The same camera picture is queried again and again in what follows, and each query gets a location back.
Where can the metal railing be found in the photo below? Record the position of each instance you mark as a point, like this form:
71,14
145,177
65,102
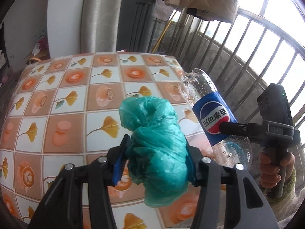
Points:
266,26

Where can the table with ginkgo-pattern cloth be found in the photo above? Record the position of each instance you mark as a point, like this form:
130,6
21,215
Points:
71,114

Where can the colourful cloth pile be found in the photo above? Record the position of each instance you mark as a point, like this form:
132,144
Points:
40,43

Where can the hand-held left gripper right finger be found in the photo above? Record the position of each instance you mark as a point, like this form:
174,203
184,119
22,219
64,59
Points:
193,176

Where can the grey curtain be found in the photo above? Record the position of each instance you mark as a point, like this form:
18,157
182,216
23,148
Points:
102,16

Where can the person's right forearm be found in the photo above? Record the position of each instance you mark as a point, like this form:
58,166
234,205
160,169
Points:
286,210

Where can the clear plastic bottle blue label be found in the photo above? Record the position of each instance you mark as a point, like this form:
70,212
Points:
212,114

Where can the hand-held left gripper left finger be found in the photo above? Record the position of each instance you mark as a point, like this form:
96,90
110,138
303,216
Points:
119,169

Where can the teal plastic bag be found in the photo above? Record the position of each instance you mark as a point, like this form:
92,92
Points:
154,148

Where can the person's right hand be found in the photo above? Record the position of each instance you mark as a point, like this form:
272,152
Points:
268,171

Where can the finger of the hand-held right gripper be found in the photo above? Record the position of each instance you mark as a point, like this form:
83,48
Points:
238,128

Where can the dark metal gate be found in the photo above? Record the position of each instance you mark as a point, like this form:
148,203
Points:
133,23

